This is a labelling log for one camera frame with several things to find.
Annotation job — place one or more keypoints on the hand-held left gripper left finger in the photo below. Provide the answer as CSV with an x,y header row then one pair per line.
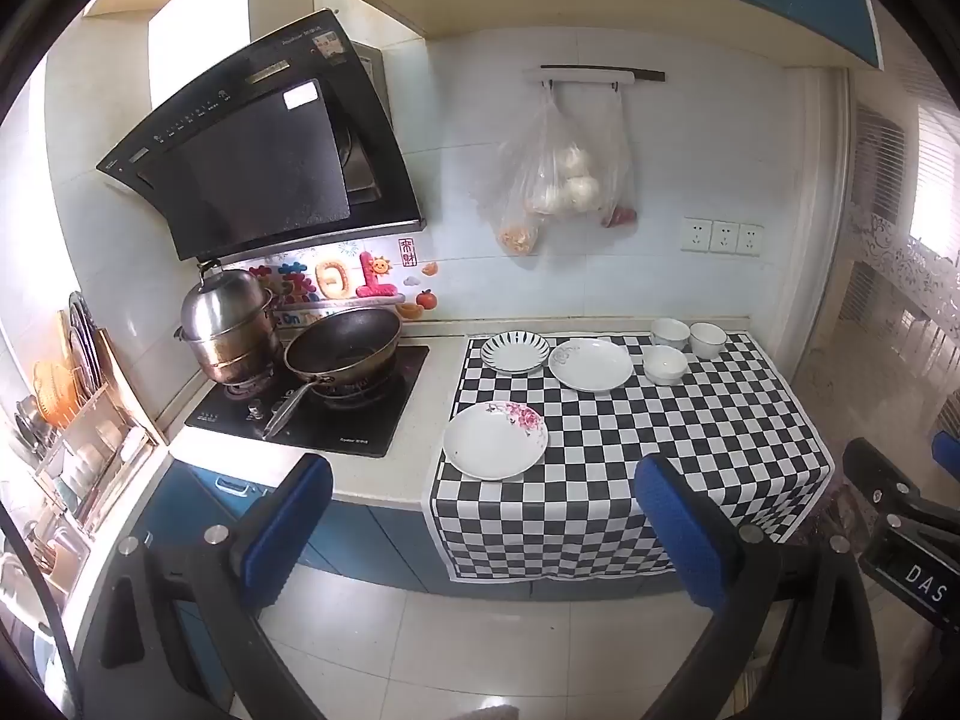
x,y
289,525

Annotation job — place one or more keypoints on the steel steamer pot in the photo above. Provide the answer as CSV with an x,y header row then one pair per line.
x,y
225,322

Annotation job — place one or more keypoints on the frosted glass sliding door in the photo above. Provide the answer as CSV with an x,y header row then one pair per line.
x,y
885,255

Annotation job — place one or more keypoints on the small clear plastic bag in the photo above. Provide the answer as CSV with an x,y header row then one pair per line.
x,y
619,187

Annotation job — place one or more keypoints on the white wall hook rail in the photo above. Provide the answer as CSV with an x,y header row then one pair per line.
x,y
592,75

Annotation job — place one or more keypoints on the black and white checkered cloth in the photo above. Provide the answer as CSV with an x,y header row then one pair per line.
x,y
675,450

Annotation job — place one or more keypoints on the black striped white plate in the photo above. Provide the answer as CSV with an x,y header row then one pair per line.
x,y
513,352

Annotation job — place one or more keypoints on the white wall socket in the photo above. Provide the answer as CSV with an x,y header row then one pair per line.
x,y
724,237
696,235
750,239

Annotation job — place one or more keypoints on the black range hood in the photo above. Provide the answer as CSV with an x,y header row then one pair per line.
x,y
255,165

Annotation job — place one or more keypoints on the black glass gas stove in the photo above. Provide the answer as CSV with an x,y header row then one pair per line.
x,y
360,420

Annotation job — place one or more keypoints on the dish rack with dishes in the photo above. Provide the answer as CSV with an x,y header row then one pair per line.
x,y
82,457

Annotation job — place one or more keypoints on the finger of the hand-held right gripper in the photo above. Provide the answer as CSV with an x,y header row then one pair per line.
x,y
949,450
885,484

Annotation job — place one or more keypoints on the white plate with pink flowers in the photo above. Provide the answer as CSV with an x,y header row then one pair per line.
x,y
491,442

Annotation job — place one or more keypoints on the white bowl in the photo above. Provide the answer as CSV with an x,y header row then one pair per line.
x,y
707,339
664,364
670,331

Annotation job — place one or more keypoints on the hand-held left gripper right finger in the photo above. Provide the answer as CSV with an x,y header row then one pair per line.
x,y
675,525

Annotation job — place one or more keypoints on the clear plastic bag with buns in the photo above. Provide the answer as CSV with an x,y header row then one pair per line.
x,y
555,172

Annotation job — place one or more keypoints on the colourful wall stickers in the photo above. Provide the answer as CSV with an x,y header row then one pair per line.
x,y
334,277

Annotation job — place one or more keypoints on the white plate with grey pattern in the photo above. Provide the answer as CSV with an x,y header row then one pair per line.
x,y
591,366

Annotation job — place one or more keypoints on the orange plastic basket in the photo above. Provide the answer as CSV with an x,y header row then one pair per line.
x,y
60,394

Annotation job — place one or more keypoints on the blue lower kitchen cabinet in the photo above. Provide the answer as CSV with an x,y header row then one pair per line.
x,y
375,540

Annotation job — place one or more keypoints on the cream hood duct cover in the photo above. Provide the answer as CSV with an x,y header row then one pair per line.
x,y
202,22

